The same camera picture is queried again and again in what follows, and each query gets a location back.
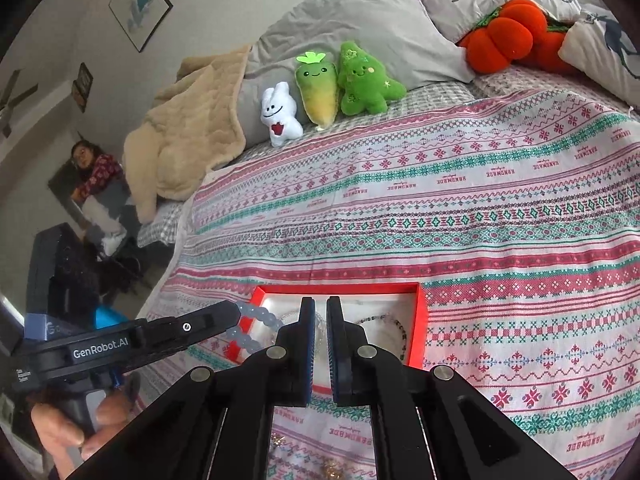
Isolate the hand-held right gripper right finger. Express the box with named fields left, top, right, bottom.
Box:
left=326, top=296, right=578, bottom=480

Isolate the large framed wall picture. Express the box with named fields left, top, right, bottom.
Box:
left=108, top=0, right=173, bottom=53

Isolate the dark ceiling fan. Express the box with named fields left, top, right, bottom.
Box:
left=0, top=70, right=38, bottom=138

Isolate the white deer print pillow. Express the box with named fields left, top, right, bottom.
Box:
left=557, top=5, right=640, bottom=108

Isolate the beige fleece blanket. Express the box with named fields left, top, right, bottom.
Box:
left=122, top=45, right=253, bottom=223

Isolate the orange pumpkin plush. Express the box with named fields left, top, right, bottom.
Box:
left=460, top=0, right=548, bottom=73
left=520, top=15, right=576, bottom=73

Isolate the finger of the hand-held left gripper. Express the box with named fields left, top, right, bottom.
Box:
left=134, top=300, right=243, bottom=367

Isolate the grey pillow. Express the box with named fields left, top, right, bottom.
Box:
left=235, top=0, right=476, bottom=146

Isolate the yellow green carrot plush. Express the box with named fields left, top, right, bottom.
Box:
left=293, top=51, right=341, bottom=126

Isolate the white bunny plush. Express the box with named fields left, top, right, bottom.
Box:
left=259, top=81, right=304, bottom=148

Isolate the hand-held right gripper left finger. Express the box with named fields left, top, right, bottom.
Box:
left=65, top=296, right=316, bottom=480

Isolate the person's left hand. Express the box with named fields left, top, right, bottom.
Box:
left=30, top=375, right=143, bottom=480

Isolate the blue plastic stool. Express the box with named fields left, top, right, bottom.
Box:
left=95, top=307, right=128, bottom=326

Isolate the blue bead bracelet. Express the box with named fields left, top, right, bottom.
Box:
left=225, top=300, right=291, bottom=357

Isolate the patterned red green bedspread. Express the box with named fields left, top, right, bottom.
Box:
left=135, top=67, right=640, bottom=480

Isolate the green tree plush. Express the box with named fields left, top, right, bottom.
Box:
left=336, top=41, right=407, bottom=117

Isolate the red jewelry box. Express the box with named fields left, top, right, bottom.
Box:
left=225, top=282, right=431, bottom=368

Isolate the small dark wall picture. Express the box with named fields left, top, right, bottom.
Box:
left=71, top=62, right=94, bottom=113

